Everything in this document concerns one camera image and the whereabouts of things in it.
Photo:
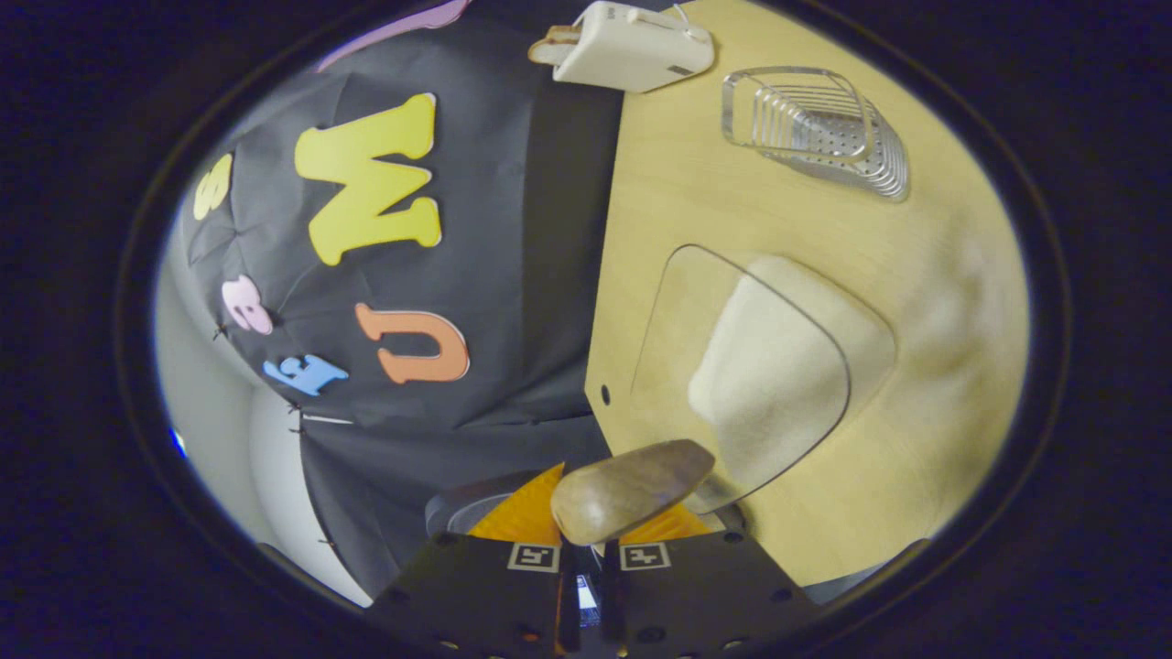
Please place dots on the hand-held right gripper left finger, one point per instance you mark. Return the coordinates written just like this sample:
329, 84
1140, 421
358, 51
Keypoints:
467, 595

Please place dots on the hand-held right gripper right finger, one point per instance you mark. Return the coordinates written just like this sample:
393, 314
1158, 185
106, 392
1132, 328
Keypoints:
705, 595

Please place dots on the silver rice cooker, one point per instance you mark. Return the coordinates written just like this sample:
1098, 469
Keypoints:
453, 508

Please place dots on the wooden spoon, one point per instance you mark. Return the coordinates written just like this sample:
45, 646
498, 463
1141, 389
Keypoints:
623, 490

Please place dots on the white rice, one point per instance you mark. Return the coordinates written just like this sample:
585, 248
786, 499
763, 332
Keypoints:
778, 375

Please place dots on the metal chopstick holder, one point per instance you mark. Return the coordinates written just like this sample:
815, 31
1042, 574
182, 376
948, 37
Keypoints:
824, 137

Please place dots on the clear plastic container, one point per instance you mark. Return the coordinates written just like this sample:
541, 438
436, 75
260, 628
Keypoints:
673, 366

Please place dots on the black backdrop cloth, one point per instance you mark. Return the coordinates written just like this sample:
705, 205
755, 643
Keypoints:
549, 275

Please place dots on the white toaster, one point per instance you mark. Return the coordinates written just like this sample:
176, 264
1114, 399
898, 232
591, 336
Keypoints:
632, 46

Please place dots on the bread slice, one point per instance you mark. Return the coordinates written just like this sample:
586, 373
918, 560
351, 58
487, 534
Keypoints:
552, 46

